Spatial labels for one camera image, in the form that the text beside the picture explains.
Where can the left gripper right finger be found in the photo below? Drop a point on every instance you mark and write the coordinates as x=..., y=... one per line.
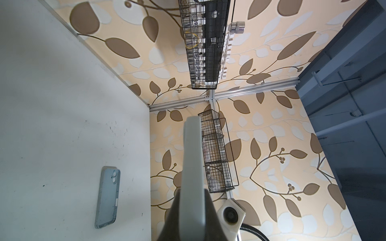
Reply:
x=213, y=228

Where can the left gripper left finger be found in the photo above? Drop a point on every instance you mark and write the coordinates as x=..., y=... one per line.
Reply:
x=170, y=231

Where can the black smartphone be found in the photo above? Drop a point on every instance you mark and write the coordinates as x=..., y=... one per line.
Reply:
x=192, y=220

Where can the light blue phone case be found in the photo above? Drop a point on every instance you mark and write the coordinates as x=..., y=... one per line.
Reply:
x=107, y=204

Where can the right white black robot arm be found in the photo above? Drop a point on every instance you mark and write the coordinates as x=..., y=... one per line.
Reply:
x=254, y=231

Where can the right wall wire basket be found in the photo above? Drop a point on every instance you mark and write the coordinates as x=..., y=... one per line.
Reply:
x=219, y=156

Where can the wall wire basket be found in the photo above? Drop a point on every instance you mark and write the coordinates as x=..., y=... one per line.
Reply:
x=207, y=35
x=219, y=156

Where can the aluminium frame bars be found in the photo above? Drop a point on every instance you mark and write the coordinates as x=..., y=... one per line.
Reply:
x=261, y=123

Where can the back wall wire basket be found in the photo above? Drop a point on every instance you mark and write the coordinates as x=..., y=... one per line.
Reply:
x=207, y=35

